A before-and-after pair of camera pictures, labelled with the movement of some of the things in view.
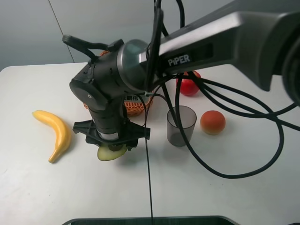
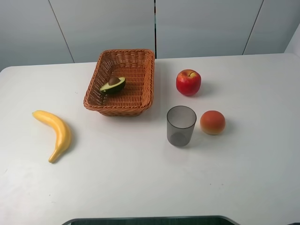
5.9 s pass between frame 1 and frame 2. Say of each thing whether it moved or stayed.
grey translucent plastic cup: stayed
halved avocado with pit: moved
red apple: stayed
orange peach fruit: stayed
